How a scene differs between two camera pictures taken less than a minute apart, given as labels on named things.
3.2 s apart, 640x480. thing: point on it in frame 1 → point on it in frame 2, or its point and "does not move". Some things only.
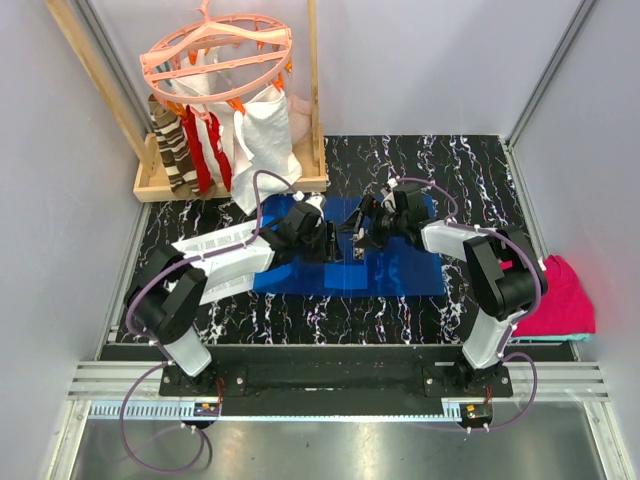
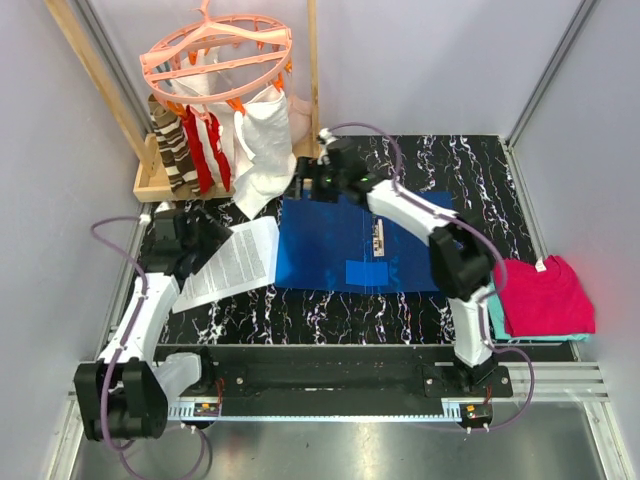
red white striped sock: x=213 y=122 does not move
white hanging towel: x=264 y=131 does not move
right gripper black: x=353 y=222 → x=295 y=190
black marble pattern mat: x=474 y=169 does not move
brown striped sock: x=179 y=169 does not move
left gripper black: x=323 y=255 → x=214 y=237
